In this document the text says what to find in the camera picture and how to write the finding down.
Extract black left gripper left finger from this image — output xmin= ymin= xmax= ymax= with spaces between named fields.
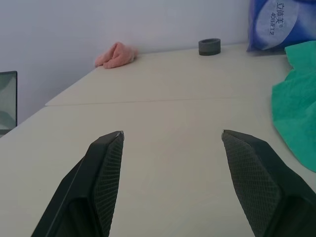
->
xmin=31 ymin=130 xmax=125 ymax=237

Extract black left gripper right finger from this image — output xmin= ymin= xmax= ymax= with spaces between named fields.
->
xmin=222 ymin=129 xmax=316 ymax=237

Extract teal green garment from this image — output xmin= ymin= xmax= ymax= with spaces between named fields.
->
xmin=271 ymin=40 xmax=316 ymax=173

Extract black framed monitor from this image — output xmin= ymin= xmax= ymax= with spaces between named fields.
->
xmin=0 ymin=71 xmax=18 ymax=136

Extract pink fluffy cloth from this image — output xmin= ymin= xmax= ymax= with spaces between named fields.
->
xmin=95 ymin=41 xmax=139 ymax=69

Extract dark grey tape roll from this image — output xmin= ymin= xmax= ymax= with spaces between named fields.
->
xmin=198 ymin=38 xmax=222 ymax=57

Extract purple blue tissue roll pack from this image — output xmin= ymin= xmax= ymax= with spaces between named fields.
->
xmin=246 ymin=0 xmax=316 ymax=52

